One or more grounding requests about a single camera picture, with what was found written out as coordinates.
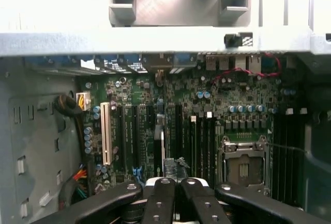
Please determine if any black RAM slot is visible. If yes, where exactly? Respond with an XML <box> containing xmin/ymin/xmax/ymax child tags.
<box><xmin>198</xmin><ymin>116</ymin><xmax>205</xmax><ymax>185</ymax></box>
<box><xmin>211</xmin><ymin>116</ymin><xmax>218</xmax><ymax>185</ymax></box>
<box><xmin>205</xmin><ymin>112</ymin><xmax>212</xmax><ymax>185</ymax></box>

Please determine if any metal CPU socket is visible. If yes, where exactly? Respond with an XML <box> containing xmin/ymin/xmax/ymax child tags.
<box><xmin>221</xmin><ymin>135</ymin><xmax>270</xmax><ymax>189</ymax></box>

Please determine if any long black expansion slot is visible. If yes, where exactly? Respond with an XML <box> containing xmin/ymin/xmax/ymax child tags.
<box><xmin>131</xmin><ymin>104</ymin><xmax>142</xmax><ymax>171</ymax></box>
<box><xmin>117</xmin><ymin>104</ymin><xmax>128</xmax><ymax>173</ymax></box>
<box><xmin>175</xmin><ymin>104</ymin><xmax>183</xmax><ymax>163</ymax></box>

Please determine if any white PCI expansion slot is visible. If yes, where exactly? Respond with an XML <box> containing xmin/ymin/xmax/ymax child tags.
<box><xmin>100</xmin><ymin>101</ymin><xmax>114</xmax><ymax>166</ymax></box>

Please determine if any short black expansion slot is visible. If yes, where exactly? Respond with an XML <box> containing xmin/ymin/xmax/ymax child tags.
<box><xmin>147</xmin><ymin>104</ymin><xmax>156</xmax><ymax>122</ymax></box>

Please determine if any thin metal locking lever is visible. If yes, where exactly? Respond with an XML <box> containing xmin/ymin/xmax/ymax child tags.
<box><xmin>267</xmin><ymin>142</ymin><xmax>309</xmax><ymax>154</ymax></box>

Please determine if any green motherboard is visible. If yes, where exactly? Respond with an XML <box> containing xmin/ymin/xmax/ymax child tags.
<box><xmin>74</xmin><ymin>73</ymin><xmax>306</xmax><ymax>204</ymax></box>

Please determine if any white power connector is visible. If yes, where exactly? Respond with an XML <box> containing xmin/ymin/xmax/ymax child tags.
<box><xmin>76</xmin><ymin>91</ymin><xmax>92</xmax><ymax>112</ymax></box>

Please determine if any silver USB port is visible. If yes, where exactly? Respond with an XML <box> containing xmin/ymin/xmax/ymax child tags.
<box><xmin>205</xmin><ymin>55</ymin><xmax>217</xmax><ymax>71</ymax></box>
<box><xmin>218</xmin><ymin>55</ymin><xmax>231</xmax><ymax>71</ymax></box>

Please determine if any blue slot clip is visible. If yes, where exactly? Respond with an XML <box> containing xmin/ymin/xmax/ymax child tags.
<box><xmin>172</xmin><ymin>52</ymin><xmax>197</xmax><ymax>67</ymax></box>
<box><xmin>123</xmin><ymin>53</ymin><xmax>142</xmax><ymax>65</ymax></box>
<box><xmin>102</xmin><ymin>54</ymin><xmax>120</xmax><ymax>66</ymax></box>

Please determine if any silver rear port block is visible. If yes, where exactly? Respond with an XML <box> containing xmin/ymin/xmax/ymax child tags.
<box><xmin>234</xmin><ymin>57</ymin><xmax>247</xmax><ymax>69</ymax></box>
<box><xmin>249</xmin><ymin>55</ymin><xmax>263</xmax><ymax>70</ymax></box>

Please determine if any black open PC case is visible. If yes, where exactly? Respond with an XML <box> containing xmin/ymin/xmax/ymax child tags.
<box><xmin>0</xmin><ymin>26</ymin><xmax>331</xmax><ymax>224</ymax></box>

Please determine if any grey parts rack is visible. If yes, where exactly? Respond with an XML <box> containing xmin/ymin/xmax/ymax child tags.
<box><xmin>108</xmin><ymin>0</ymin><xmax>251</xmax><ymax>27</ymax></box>

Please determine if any coloured wire bundle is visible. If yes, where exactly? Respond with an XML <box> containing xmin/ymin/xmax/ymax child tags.
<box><xmin>71</xmin><ymin>166</ymin><xmax>89</xmax><ymax>202</ymax></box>

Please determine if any black sleeved cable bundle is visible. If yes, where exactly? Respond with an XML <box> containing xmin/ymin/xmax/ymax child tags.
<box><xmin>53</xmin><ymin>94</ymin><xmax>91</xmax><ymax>183</ymax></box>

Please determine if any red black twisted wire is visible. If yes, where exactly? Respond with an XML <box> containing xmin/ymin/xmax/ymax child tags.
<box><xmin>211</xmin><ymin>52</ymin><xmax>282</xmax><ymax>86</ymax></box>

